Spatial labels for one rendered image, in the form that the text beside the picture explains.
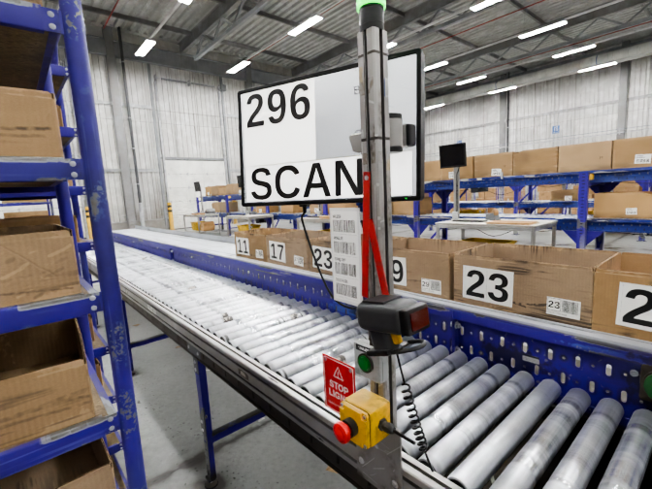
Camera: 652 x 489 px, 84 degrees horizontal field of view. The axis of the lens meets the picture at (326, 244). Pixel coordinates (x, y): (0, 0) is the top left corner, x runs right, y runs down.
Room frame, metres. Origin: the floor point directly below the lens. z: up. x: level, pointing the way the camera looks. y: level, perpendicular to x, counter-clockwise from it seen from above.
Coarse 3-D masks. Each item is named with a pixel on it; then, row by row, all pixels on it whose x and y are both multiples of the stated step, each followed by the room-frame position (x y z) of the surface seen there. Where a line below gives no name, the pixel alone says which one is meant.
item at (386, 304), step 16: (368, 304) 0.61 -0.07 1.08; (384, 304) 0.58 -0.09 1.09; (400, 304) 0.57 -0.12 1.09; (416, 304) 0.57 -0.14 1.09; (368, 320) 0.60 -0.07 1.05; (384, 320) 0.57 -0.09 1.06; (400, 320) 0.55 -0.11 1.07; (416, 320) 0.55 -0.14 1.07; (384, 336) 0.59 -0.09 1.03; (400, 336) 0.59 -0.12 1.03; (368, 352) 0.61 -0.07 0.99; (384, 352) 0.59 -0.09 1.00
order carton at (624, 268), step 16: (624, 256) 1.08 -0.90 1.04; (640, 256) 1.05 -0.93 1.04; (608, 272) 0.88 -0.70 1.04; (624, 272) 0.85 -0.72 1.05; (640, 272) 1.05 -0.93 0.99; (608, 288) 0.87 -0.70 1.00; (608, 304) 0.87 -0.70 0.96; (592, 320) 0.90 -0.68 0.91; (608, 320) 0.87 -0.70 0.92; (624, 336) 0.85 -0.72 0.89; (640, 336) 0.82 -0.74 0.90
